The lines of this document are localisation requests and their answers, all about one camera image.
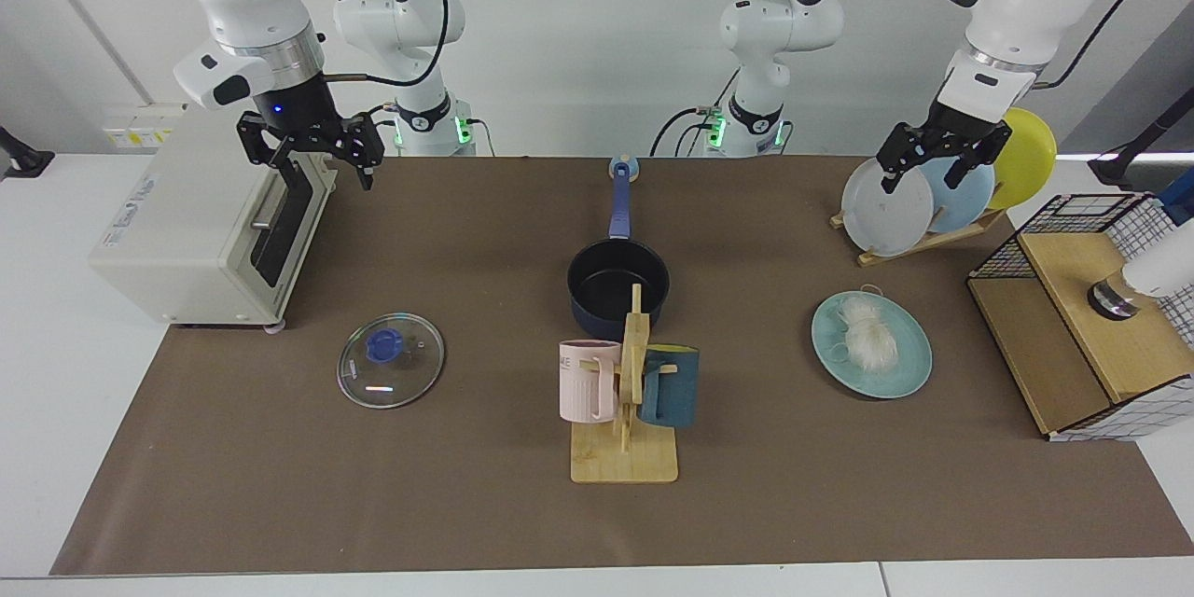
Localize teal plate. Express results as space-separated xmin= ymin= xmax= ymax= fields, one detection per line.
xmin=811 ymin=290 xmax=934 ymax=400

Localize black clamp mount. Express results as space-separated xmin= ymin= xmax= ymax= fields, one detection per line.
xmin=0 ymin=126 xmax=55 ymax=180

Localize glass lid with blue knob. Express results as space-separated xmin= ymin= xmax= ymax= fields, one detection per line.
xmin=336 ymin=312 xmax=446 ymax=410

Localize brown table cloth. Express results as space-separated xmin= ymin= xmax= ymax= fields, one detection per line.
xmin=49 ymin=155 xmax=1194 ymax=577

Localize light blue plate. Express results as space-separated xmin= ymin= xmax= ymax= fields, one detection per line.
xmin=919 ymin=154 xmax=997 ymax=235

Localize wooden cup stand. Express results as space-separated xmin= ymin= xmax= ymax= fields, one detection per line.
xmin=570 ymin=284 xmax=680 ymax=485

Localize pink cup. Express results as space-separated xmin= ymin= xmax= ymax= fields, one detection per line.
xmin=558 ymin=340 xmax=623 ymax=423

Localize wire basket with wooden floor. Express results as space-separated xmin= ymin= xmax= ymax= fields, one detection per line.
xmin=966 ymin=192 xmax=1194 ymax=442

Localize grey plate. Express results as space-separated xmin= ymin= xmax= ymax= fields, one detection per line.
xmin=840 ymin=155 xmax=935 ymax=257

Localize black pot with blue handle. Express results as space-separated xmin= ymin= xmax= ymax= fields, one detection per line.
xmin=566 ymin=174 xmax=672 ymax=344

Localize yellow plate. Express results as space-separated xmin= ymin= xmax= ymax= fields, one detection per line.
xmin=987 ymin=106 xmax=1058 ymax=211

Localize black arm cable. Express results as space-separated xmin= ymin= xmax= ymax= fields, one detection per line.
xmin=1026 ymin=0 xmax=1141 ymax=92
xmin=322 ymin=0 xmax=451 ymax=90

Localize pale toaster oven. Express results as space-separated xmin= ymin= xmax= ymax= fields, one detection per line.
xmin=89 ymin=101 xmax=339 ymax=333

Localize white cylinder with silver ring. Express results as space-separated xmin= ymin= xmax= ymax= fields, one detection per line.
xmin=1087 ymin=238 xmax=1194 ymax=321

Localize white wall socket strip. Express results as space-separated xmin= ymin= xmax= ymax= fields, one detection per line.
xmin=101 ymin=103 xmax=187 ymax=150

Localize white vermicelli bundle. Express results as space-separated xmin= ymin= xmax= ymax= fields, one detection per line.
xmin=826 ymin=294 xmax=902 ymax=373

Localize dark teal cup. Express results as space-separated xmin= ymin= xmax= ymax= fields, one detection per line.
xmin=639 ymin=345 xmax=701 ymax=430

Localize wooden plate rack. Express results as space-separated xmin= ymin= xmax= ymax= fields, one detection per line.
xmin=829 ymin=205 xmax=1007 ymax=268

